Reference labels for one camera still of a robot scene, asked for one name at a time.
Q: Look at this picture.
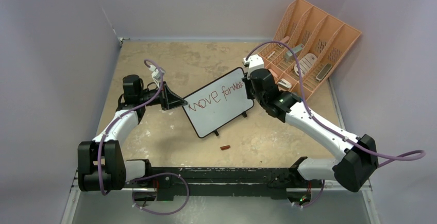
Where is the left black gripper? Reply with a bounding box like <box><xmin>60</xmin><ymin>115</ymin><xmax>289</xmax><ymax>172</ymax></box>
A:
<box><xmin>138</xmin><ymin>81</ymin><xmax>187</xmax><ymax>111</ymax></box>

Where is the black-framed whiteboard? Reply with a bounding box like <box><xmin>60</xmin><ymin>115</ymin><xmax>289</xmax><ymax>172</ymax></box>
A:
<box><xmin>183</xmin><ymin>67</ymin><xmax>255</xmax><ymax>139</ymax></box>

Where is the brown marker cap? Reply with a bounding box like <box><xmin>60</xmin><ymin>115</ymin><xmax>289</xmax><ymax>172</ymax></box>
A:
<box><xmin>220</xmin><ymin>145</ymin><xmax>230</xmax><ymax>150</ymax></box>

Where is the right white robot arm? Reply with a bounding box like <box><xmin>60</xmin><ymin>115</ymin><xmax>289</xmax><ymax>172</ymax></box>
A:
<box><xmin>242</xmin><ymin>68</ymin><xmax>379</xmax><ymax>192</ymax></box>

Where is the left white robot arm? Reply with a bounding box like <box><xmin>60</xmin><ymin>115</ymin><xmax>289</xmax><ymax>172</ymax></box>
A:
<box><xmin>77</xmin><ymin>75</ymin><xmax>187</xmax><ymax>195</ymax></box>

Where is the grey whiteboard eraser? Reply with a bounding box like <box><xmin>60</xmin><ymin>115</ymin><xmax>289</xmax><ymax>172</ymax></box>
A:
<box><xmin>315</xmin><ymin>63</ymin><xmax>332</xmax><ymax>82</ymax></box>

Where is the pink eraser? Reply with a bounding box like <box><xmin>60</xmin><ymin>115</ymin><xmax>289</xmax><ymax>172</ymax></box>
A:
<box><xmin>268</xmin><ymin>68</ymin><xmax>278</xmax><ymax>81</ymax></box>

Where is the teal staple box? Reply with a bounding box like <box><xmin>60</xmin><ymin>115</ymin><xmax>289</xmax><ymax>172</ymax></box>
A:
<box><xmin>284</xmin><ymin>43</ymin><xmax>304</xmax><ymax>62</ymax></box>

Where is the pink stapler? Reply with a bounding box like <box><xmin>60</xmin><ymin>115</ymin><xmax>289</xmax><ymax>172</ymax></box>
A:
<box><xmin>278</xmin><ymin>36</ymin><xmax>290</xmax><ymax>48</ymax></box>

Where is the peach plastic desk organizer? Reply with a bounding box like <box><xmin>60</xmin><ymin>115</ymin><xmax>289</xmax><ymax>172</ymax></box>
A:
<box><xmin>258</xmin><ymin>0</ymin><xmax>362</xmax><ymax>99</ymax></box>

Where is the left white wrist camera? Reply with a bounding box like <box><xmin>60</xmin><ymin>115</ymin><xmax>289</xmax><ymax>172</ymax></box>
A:
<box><xmin>149</xmin><ymin>65</ymin><xmax>166</xmax><ymax>85</ymax></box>

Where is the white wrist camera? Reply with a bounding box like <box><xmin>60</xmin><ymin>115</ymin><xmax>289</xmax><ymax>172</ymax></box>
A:
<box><xmin>242</xmin><ymin>54</ymin><xmax>264</xmax><ymax>79</ymax></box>
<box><xmin>149</xmin><ymin>65</ymin><xmax>166</xmax><ymax>85</ymax></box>

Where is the black aluminium base frame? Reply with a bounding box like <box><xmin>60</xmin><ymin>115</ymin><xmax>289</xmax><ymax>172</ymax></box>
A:
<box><xmin>70</xmin><ymin>166</ymin><xmax>373</xmax><ymax>203</ymax></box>

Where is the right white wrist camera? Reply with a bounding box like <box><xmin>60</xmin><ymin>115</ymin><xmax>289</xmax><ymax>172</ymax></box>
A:
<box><xmin>242</xmin><ymin>54</ymin><xmax>264</xmax><ymax>79</ymax></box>

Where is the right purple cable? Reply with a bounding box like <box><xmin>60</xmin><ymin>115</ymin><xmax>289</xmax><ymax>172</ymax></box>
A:
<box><xmin>245</xmin><ymin>41</ymin><xmax>426</xmax><ymax>210</ymax></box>

